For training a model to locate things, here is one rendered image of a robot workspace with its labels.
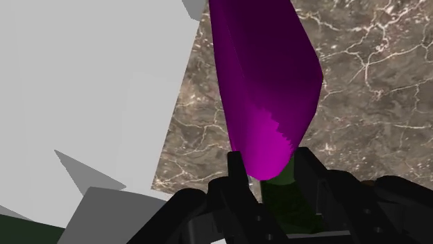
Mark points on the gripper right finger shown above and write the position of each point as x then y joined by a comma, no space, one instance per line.
341,202

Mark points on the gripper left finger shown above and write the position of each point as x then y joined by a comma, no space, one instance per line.
236,202

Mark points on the purple eggplant with green stem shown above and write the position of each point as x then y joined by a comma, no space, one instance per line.
267,84

